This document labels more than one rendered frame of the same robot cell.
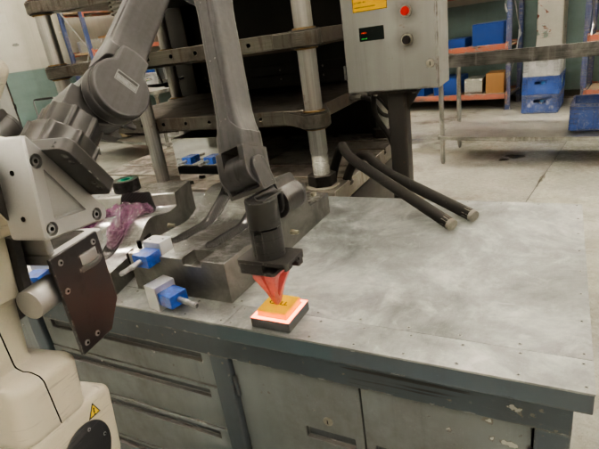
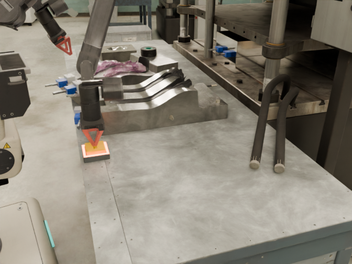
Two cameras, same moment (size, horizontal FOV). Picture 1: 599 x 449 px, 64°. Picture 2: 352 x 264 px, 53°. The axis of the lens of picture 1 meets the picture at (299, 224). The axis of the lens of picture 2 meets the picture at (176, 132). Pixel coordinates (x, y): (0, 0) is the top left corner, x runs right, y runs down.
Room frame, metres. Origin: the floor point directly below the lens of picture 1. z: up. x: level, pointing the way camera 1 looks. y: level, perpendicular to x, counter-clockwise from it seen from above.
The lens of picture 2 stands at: (0.22, -0.79, 1.39)
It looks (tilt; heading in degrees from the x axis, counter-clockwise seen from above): 27 degrees down; 42
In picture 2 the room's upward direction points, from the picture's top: straight up
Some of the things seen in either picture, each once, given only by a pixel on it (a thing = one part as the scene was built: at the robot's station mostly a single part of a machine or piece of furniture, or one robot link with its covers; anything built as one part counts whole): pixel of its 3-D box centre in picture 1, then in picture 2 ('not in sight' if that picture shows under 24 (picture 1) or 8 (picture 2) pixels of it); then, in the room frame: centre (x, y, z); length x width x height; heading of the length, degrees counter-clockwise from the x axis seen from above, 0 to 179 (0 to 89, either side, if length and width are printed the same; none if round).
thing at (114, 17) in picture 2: not in sight; (103, 12); (4.99, 5.60, 0.16); 0.60 x 0.42 x 0.33; 138
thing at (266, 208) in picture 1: (265, 210); (91, 92); (0.78, 0.06, 1.01); 0.07 x 0.06 x 0.07; 145
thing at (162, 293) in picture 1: (176, 297); (80, 119); (0.86, 0.27, 0.83); 0.13 x 0.05 x 0.05; 49
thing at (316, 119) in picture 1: (237, 120); (275, 31); (2.19, 0.21, 0.96); 1.29 x 0.83 x 0.18; 60
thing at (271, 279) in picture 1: (268, 280); (92, 131); (0.78, 0.07, 0.88); 0.07 x 0.07 x 0.09; 60
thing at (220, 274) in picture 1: (240, 221); (156, 97); (1.13, 0.15, 0.87); 0.50 x 0.26 x 0.14; 150
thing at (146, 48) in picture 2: (126, 184); (148, 51); (1.44, 0.50, 0.93); 0.08 x 0.08 x 0.04
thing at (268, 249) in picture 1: (267, 244); (91, 111); (0.77, 0.06, 0.95); 0.10 x 0.07 x 0.07; 60
